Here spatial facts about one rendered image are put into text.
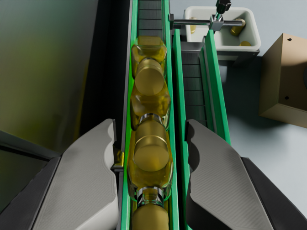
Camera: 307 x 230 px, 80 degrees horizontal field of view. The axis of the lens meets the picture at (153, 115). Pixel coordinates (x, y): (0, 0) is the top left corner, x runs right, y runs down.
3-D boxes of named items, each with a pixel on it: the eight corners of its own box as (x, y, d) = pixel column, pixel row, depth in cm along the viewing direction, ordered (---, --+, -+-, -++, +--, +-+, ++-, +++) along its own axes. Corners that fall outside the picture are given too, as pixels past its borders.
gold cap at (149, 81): (135, 58, 24) (133, 66, 20) (163, 59, 24) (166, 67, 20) (136, 84, 26) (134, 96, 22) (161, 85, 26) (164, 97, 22)
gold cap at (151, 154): (134, 120, 21) (131, 143, 17) (166, 120, 21) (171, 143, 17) (135, 146, 22) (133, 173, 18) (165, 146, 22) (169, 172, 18)
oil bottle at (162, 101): (137, 65, 41) (127, 102, 22) (161, 65, 42) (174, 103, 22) (137, 89, 44) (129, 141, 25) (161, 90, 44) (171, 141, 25)
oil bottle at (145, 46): (137, 34, 45) (129, 47, 26) (160, 35, 45) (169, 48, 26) (137, 59, 47) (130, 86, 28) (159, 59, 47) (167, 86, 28)
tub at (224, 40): (180, 26, 68) (184, 5, 60) (239, 28, 69) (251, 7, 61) (182, 65, 62) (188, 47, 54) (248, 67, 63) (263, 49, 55)
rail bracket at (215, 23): (165, 39, 49) (171, -7, 38) (227, 40, 50) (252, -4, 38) (166, 48, 48) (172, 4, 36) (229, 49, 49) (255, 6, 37)
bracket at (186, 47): (169, 56, 56) (172, 39, 49) (200, 57, 56) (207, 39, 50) (170, 66, 54) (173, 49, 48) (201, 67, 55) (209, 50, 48)
